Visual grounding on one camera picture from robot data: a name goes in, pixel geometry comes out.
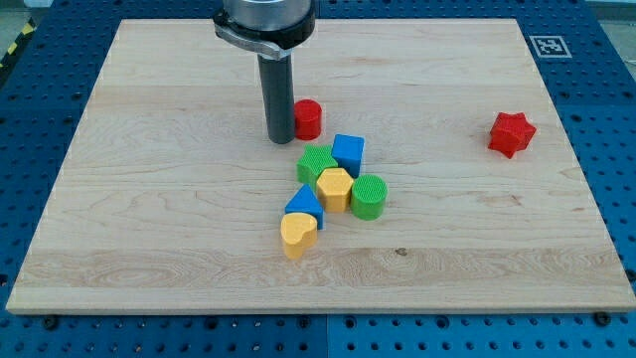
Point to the red star block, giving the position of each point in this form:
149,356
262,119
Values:
510,133

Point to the green star block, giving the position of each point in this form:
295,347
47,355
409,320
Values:
314,160

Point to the yellow heart block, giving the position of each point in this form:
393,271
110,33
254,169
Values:
298,232

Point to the red cylinder block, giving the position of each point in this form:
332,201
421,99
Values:
308,119

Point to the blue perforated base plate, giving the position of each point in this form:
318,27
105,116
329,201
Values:
41,104

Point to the yellow hexagon block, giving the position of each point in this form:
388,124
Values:
334,187

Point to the white fiducial marker tag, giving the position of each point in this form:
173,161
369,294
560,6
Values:
550,47

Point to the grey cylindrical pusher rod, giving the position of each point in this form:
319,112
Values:
277,92

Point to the blue triangle block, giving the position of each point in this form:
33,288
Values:
305,201

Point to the green cylinder block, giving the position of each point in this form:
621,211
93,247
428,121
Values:
369,194

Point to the wooden board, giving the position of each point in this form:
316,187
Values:
170,197

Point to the blue cube block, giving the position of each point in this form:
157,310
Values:
348,151

